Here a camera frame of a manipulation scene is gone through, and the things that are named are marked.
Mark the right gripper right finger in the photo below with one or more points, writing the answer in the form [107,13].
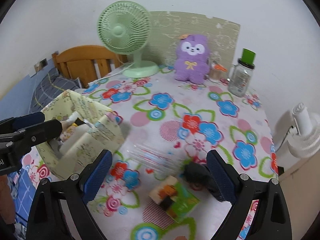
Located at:
[238,189]

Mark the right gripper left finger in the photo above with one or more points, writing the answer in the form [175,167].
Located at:
[81,189]

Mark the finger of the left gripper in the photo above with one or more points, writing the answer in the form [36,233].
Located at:
[24,139]
[16,123]

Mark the black plastic bag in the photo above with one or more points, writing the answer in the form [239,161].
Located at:
[199,177]

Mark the yellow fabric storage box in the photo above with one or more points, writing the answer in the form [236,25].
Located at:
[82,142]

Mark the blue plaid bedding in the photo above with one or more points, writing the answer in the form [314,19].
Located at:
[32,94]

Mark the beige cabinet door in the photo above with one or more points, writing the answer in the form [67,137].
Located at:
[300,185]

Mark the clear plastic sheet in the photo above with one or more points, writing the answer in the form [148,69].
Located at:
[163,162]

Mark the floral plastic tablecloth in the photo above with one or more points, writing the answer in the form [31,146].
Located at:
[183,121]

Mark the white floor fan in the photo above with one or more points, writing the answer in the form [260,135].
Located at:
[302,138]

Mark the wooden chair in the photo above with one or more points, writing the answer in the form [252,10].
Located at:
[87,63]

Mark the toothpick holder orange lid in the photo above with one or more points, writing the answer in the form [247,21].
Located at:
[217,71]

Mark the purple plush toy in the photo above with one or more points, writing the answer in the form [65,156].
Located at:
[192,59]

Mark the green desk fan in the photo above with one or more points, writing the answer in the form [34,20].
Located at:
[124,28]

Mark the wall power socket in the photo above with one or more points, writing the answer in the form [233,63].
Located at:
[40,65]

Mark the green patterned wall board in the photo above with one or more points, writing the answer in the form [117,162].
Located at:
[169,26]

